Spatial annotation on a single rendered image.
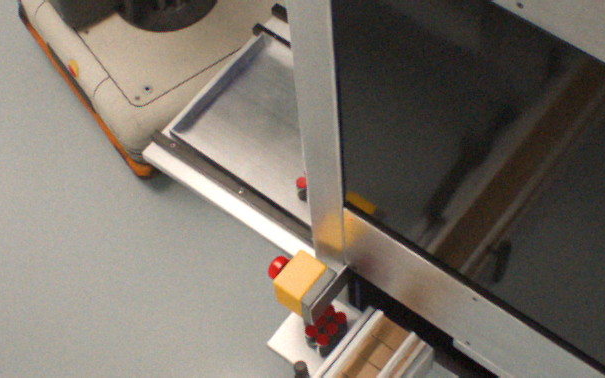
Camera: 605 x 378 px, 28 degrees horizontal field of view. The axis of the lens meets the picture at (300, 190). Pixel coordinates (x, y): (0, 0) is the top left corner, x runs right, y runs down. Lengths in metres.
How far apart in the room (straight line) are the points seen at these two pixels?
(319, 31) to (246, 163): 0.78
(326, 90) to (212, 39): 1.58
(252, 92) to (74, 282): 1.03
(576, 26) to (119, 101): 1.99
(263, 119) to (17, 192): 1.20
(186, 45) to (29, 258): 0.66
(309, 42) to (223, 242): 1.69
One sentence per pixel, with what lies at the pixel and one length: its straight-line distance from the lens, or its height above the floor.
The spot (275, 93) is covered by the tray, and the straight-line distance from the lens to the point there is 2.20.
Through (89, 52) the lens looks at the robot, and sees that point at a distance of 3.08.
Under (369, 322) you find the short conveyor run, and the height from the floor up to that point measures 0.97.
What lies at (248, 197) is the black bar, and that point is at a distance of 2.08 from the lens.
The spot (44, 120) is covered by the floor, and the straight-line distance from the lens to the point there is 3.34.
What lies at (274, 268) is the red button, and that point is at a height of 1.01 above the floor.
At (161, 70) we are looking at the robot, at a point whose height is 0.28.
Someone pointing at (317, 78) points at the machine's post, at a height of 1.50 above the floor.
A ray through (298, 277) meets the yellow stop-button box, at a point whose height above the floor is 1.03.
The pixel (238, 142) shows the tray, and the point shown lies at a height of 0.88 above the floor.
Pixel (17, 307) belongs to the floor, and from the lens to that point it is 3.09.
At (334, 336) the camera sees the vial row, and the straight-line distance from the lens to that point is 1.94.
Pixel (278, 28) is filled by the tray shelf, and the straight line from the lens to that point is 2.29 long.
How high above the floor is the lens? 2.71
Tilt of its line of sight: 61 degrees down
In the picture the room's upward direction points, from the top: 7 degrees counter-clockwise
